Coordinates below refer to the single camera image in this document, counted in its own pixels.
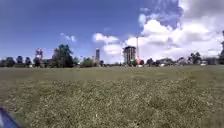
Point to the slim tower building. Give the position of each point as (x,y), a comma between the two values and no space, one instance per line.
(97,56)

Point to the wide tower building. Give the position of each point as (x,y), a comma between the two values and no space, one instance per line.
(129,55)

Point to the grass field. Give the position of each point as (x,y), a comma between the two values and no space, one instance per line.
(113,100)

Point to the round green tree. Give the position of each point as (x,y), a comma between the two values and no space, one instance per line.
(62,56)

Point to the low building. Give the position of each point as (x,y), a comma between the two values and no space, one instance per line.
(165,61)

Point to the pale tower building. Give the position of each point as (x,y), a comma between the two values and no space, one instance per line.
(39,53)

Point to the row of trees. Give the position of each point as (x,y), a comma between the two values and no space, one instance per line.
(10,61)

